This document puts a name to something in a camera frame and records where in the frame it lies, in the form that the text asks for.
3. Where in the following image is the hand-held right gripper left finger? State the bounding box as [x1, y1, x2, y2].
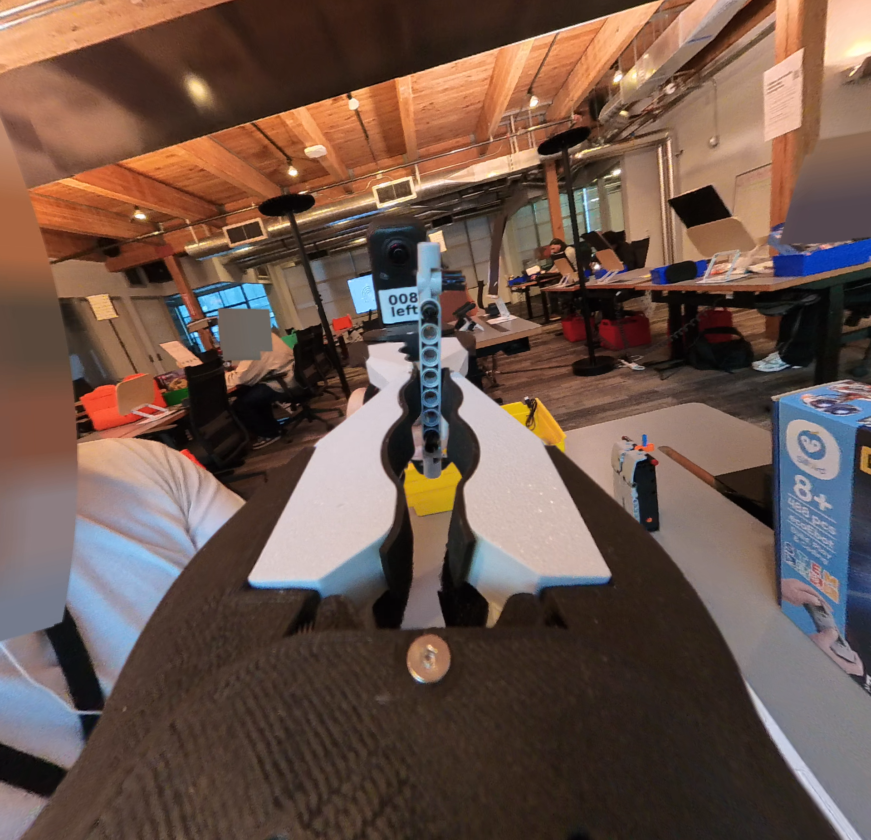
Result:
[248, 370, 416, 630]

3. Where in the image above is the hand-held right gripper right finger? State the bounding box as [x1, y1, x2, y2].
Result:
[442, 370, 612, 630]

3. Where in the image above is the light grey holed beam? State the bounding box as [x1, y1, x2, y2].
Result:
[414, 241, 467, 479]

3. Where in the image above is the yellow parts bin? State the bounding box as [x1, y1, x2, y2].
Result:
[405, 398, 567, 517]

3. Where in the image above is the grey brick model assembly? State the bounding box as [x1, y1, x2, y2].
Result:
[610, 435, 661, 533]

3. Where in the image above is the black floor lamp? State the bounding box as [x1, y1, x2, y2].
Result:
[538, 127, 617, 377]
[259, 195, 351, 398]

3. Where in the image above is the black office chair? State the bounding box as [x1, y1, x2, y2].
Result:
[184, 350, 249, 473]

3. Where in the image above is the black backpack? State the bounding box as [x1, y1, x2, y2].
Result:
[687, 326, 755, 373]

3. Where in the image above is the orange bin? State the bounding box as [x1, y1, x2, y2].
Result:
[80, 376, 167, 431]

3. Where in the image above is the blue robot kit box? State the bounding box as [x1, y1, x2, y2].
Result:
[771, 380, 871, 694]

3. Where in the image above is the black and white display board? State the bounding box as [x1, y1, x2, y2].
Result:
[668, 185, 756, 259]

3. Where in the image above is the long wooden table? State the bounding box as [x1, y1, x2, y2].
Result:
[507, 268, 871, 385]

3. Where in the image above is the paper notice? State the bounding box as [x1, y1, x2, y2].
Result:
[762, 49, 805, 141]

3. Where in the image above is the black lanyard strap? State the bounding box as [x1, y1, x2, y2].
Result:
[0, 609, 106, 796]

